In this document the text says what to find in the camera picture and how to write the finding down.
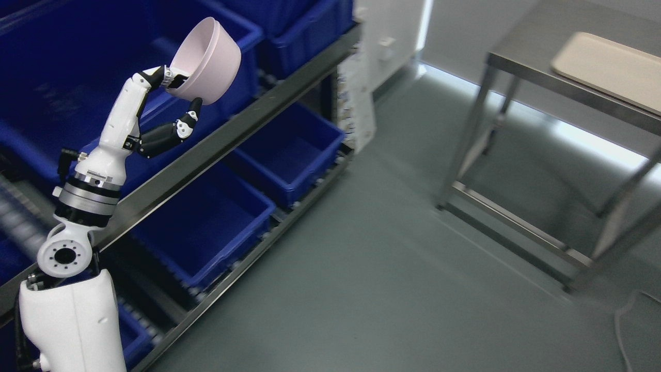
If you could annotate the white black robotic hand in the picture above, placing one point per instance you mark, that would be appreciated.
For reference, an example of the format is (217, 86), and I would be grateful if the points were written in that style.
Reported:
(121, 135)

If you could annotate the pink bowl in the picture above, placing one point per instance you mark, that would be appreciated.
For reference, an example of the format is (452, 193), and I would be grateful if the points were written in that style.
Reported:
(210, 60)

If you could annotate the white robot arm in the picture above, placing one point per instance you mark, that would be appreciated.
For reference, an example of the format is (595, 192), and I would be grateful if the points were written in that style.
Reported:
(67, 318)

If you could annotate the large blue bin upper shelf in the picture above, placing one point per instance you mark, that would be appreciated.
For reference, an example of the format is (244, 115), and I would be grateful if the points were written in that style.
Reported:
(65, 62)

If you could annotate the blue bin lower middle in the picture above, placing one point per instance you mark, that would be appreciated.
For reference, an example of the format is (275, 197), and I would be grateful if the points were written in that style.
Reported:
(208, 226)

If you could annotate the blue bin lower right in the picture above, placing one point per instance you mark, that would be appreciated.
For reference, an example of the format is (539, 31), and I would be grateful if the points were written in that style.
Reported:
(286, 157)

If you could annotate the blue bin upper right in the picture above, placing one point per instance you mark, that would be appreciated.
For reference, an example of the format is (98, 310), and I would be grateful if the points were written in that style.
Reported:
(295, 31)

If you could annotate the white sign with blue text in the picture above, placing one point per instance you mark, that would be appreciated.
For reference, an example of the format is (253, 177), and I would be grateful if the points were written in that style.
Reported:
(355, 107)

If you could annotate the beige plastic tray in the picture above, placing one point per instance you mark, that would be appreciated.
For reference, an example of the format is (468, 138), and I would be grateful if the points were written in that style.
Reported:
(617, 70)

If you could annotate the white wall box left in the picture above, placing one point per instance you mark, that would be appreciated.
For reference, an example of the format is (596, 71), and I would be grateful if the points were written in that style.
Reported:
(386, 48)

